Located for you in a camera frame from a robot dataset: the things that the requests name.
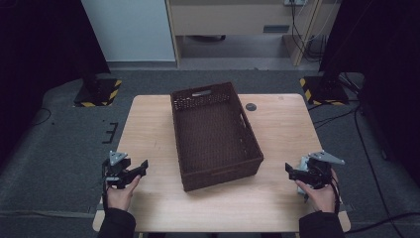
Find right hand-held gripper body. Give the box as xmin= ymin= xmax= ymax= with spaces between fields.
xmin=305 ymin=150 xmax=346 ymax=190

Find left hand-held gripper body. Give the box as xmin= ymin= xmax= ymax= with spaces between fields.
xmin=102 ymin=151 xmax=133 ymax=190

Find brown woven basket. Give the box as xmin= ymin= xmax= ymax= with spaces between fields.
xmin=169 ymin=81 xmax=264 ymax=192

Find person's right hand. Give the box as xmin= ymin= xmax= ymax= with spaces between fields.
xmin=295 ymin=168 xmax=338 ymax=213

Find person's left hand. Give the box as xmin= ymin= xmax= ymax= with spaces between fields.
xmin=106 ymin=175 xmax=143 ymax=212

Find black floor tape mark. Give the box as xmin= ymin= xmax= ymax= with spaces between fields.
xmin=101 ymin=122 xmax=119 ymax=145

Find black stand base yellow stripes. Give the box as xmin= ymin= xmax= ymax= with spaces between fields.
xmin=72 ymin=77 xmax=123 ymax=108
xmin=299 ymin=75 xmax=350 ymax=107

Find black curtain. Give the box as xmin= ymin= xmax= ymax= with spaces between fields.
xmin=0 ymin=0 xmax=112 ymax=167
xmin=318 ymin=0 xmax=420 ymax=186

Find white panel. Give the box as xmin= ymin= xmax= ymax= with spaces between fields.
xmin=80 ymin=0 xmax=176 ymax=63

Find beige wooden desk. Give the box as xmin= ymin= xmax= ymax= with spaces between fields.
xmin=164 ymin=0 xmax=341 ymax=68

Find right hand-held gripper black cable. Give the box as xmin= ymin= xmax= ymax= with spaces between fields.
xmin=330 ymin=178 xmax=343 ymax=215

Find hand-held gripper black cable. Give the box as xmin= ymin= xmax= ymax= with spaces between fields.
xmin=330 ymin=178 xmax=343 ymax=215
xmin=101 ymin=161 xmax=111 ymax=212

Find left hand-held gripper black cable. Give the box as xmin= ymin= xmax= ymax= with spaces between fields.
xmin=101 ymin=161 xmax=111 ymax=212

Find black floor cable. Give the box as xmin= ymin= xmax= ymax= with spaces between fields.
xmin=31 ymin=107 xmax=53 ymax=127
xmin=312 ymin=108 xmax=359 ymax=129
xmin=345 ymin=211 xmax=420 ymax=236
xmin=354 ymin=107 xmax=399 ymax=238

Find hanging black cables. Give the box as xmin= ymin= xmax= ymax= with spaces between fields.
xmin=289 ymin=0 xmax=329 ymax=63

